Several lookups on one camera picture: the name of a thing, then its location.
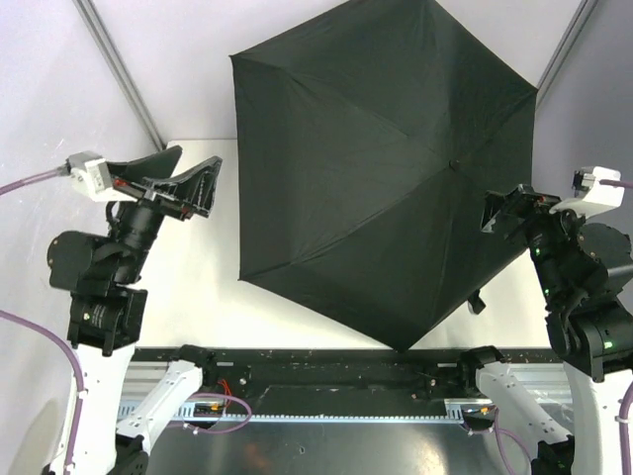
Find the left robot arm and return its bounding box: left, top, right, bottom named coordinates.
left=44, top=145, right=222, bottom=474

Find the black folding umbrella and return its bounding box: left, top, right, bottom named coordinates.
left=230, top=1, right=537, bottom=351

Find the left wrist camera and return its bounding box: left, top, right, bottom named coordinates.
left=67, top=151, right=116, bottom=202

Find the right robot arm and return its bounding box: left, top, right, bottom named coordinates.
left=460, top=185, right=632, bottom=474

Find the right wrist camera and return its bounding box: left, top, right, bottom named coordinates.
left=549, top=166, right=624, bottom=219

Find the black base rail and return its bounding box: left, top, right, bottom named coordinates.
left=132, top=347, right=570, bottom=400

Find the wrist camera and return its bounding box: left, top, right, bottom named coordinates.
left=549, top=166, right=624, bottom=219
left=67, top=151, right=116, bottom=202

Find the right aluminium frame post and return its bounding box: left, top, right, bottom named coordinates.
left=536, top=0, right=598, bottom=108

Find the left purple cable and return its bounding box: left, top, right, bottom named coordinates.
left=0, top=167, right=68, bottom=197

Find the aluminium frame post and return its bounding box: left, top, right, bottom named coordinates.
left=72, top=0, right=166, bottom=150
left=536, top=0, right=598, bottom=108

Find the left aluminium frame post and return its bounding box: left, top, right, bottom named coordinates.
left=72, top=0, right=166, bottom=150

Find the slotted cable duct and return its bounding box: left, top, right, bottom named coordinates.
left=118, top=399, right=469, bottom=425

